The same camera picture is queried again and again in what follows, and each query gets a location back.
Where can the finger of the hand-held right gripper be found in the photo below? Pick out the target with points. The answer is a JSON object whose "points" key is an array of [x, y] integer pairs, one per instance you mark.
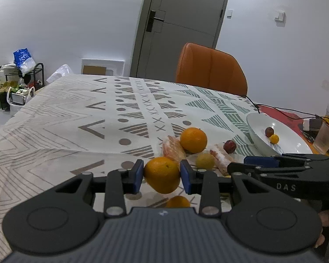
{"points": [[244, 167], [260, 160]]}

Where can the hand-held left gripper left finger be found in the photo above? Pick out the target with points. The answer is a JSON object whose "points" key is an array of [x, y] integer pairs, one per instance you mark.
{"points": [[138, 176]]}

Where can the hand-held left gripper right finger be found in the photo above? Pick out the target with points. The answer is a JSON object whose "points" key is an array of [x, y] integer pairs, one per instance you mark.
{"points": [[185, 177]]}

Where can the large orange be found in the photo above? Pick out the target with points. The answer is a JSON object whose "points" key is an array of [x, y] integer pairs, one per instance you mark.
{"points": [[161, 175], [193, 139]]}

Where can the peeled pomelo piece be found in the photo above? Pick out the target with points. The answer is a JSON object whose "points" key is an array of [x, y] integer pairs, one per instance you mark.
{"points": [[222, 158], [172, 149]]}

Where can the pale yellow plum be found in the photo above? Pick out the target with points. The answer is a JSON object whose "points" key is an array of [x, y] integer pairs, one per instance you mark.
{"points": [[205, 161]]}

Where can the small yellow fruit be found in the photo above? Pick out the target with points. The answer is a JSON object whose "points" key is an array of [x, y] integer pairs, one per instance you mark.
{"points": [[274, 139]]}

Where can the red plum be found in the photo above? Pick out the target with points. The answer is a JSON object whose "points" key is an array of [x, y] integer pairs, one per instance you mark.
{"points": [[229, 146]]}

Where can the small orange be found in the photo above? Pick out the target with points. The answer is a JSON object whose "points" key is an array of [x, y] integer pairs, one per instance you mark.
{"points": [[178, 202]]}

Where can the dark purple plum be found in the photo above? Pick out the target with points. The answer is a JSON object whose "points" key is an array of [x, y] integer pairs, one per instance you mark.
{"points": [[269, 131]]}

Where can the white plate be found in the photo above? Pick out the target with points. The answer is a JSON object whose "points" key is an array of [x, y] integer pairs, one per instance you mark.
{"points": [[290, 139]]}

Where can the person's right hand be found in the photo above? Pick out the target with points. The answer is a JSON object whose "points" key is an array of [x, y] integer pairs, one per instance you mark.
{"points": [[325, 219]]}

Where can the frosted glass cup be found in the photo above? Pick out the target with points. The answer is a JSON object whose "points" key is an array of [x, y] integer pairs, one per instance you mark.
{"points": [[325, 138]]}

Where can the white power adapter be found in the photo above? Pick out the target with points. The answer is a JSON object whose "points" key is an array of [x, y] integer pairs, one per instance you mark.
{"points": [[306, 124]]}

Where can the patterned tablecloth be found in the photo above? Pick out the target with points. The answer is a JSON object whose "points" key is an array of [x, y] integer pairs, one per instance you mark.
{"points": [[57, 131]]}

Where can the orange leather chair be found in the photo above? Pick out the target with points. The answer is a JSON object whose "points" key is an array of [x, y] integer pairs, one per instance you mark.
{"points": [[211, 68]]}

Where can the clear plastic bag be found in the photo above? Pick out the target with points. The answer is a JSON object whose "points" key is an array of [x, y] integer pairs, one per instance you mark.
{"points": [[59, 72]]}

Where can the black metal rack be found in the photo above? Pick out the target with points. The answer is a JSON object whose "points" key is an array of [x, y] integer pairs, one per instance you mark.
{"points": [[39, 74]]}

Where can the white basket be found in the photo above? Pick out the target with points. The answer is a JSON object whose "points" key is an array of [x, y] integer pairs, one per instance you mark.
{"points": [[19, 97]]}

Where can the grey door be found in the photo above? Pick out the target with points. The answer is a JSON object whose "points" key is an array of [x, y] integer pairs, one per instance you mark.
{"points": [[181, 19]]}

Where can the blue plastic bag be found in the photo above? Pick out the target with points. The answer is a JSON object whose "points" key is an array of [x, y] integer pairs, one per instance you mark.
{"points": [[22, 57]]}

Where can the white picture frame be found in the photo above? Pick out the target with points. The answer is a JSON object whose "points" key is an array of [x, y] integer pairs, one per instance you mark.
{"points": [[102, 67]]}

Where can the white wall switch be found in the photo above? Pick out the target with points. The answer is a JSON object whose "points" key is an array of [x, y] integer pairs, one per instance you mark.
{"points": [[280, 16], [229, 13]]}

